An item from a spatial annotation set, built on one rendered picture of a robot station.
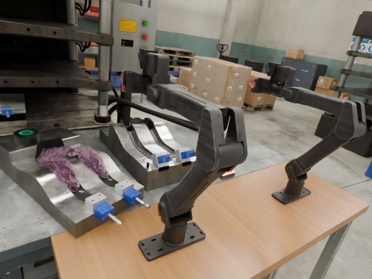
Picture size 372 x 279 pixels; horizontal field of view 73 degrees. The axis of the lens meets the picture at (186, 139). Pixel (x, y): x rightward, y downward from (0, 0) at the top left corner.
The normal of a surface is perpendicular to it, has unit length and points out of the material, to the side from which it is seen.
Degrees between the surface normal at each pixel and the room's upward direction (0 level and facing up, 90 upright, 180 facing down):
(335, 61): 90
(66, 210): 0
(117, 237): 0
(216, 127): 63
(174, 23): 90
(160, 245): 0
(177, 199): 82
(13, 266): 90
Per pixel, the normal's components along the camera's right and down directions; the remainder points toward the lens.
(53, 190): 0.51, -0.64
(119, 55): 0.59, 0.40
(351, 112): -0.82, 0.11
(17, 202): 0.15, -0.91
